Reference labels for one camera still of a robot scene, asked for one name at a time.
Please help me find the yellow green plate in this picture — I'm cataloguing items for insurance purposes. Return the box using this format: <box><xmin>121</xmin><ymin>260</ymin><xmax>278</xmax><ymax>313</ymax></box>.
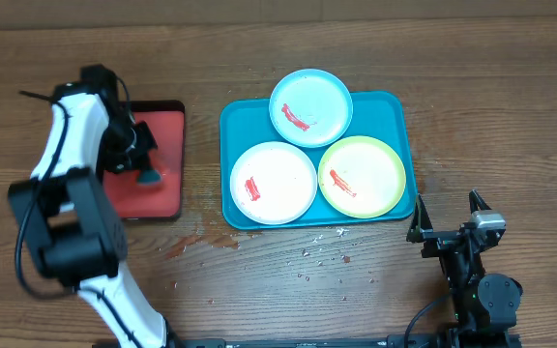
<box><xmin>317</xmin><ymin>135</ymin><xmax>406</xmax><ymax>218</ymax></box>

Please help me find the teal plastic tray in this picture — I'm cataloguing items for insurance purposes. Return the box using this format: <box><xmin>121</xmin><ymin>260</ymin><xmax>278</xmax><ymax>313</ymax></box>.
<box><xmin>220</xmin><ymin>91</ymin><xmax>418</xmax><ymax>230</ymax></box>

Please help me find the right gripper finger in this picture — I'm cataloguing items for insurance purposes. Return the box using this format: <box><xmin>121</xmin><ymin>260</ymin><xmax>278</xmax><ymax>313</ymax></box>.
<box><xmin>468</xmin><ymin>189</ymin><xmax>490</xmax><ymax>213</ymax></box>
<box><xmin>406</xmin><ymin>194</ymin><xmax>433</xmax><ymax>243</ymax></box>

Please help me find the dark green sponge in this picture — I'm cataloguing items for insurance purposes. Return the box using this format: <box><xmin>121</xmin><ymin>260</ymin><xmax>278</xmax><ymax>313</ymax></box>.
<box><xmin>136</xmin><ymin>166</ymin><xmax>162</xmax><ymax>186</ymax></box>

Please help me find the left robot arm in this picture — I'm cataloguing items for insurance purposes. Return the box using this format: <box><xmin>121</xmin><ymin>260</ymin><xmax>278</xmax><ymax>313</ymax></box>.
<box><xmin>8</xmin><ymin>65</ymin><xmax>183</xmax><ymax>347</ymax></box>

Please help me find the dark red rectangular tray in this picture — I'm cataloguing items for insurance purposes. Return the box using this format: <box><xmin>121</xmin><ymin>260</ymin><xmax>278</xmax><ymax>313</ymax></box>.
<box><xmin>103</xmin><ymin>100</ymin><xmax>185</xmax><ymax>219</ymax></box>

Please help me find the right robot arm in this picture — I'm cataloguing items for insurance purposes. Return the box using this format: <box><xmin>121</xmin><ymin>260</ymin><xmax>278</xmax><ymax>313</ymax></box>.
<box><xmin>406</xmin><ymin>189</ymin><xmax>523</xmax><ymax>347</ymax></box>

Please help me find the light blue plate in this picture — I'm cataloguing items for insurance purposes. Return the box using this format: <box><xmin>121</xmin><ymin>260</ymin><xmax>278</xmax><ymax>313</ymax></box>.
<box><xmin>269</xmin><ymin>69</ymin><xmax>354</xmax><ymax>148</ymax></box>

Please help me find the white plate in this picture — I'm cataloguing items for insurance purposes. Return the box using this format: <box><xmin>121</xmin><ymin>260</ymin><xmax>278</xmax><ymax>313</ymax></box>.
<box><xmin>229</xmin><ymin>141</ymin><xmax>317</xmax><ymax>225</ymax></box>

